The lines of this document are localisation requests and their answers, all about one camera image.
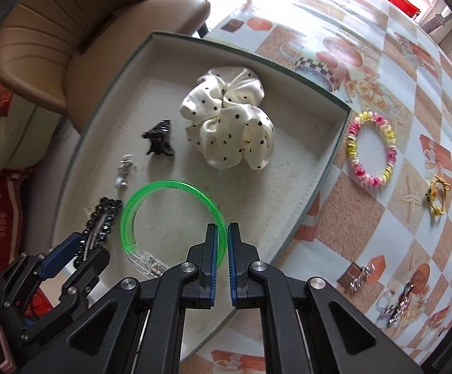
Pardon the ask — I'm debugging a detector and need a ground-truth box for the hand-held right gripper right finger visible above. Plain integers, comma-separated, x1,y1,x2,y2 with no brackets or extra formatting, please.
228,223,423,374

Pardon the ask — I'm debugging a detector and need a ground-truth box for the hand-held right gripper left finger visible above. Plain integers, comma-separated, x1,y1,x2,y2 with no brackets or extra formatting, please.
17,223,218,374

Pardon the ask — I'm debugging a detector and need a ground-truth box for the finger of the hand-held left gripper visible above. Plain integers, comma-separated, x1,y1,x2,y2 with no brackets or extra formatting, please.
0,233,87,313
19,248,112,346

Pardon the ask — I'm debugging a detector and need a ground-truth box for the black beaded hair clip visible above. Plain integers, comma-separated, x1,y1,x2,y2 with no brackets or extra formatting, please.
72,198,123,269

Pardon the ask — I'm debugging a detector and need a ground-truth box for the shallow grey cardboard tray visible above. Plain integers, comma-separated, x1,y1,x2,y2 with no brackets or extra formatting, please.
50,31,354,361

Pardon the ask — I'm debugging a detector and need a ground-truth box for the green plastic bangle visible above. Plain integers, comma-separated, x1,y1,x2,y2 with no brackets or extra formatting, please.
120,179,228,281

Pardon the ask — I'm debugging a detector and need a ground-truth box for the silver dangle hair pin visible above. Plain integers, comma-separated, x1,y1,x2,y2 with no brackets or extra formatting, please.
113,154,138,189

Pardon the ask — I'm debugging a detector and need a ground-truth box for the small black claw clip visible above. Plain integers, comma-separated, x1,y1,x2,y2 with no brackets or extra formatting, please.
141,119,176,157

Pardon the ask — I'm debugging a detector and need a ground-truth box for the white polka dot scrunchie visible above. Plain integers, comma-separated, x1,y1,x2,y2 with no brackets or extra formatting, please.
180,67,275,171

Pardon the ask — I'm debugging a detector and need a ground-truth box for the red printed cloth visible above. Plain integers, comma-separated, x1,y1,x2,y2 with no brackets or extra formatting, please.
0,119,45,281

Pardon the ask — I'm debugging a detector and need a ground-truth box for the cream sofa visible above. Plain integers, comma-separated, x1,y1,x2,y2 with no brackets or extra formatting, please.
0,74,73,172

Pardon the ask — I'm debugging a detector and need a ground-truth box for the checked printed tablecloth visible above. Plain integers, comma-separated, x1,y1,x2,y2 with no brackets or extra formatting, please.
179,0,452,374

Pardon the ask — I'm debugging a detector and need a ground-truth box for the brown upholstered chair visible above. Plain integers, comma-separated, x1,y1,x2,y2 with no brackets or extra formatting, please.
0,0,211,135

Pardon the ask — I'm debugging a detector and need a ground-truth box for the pink yellow bead bracelet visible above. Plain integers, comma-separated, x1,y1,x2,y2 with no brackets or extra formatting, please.
346,111,398,189

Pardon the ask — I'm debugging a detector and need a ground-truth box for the yellow cord bracelet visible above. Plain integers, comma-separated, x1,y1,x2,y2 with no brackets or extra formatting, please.
424,175,452,217

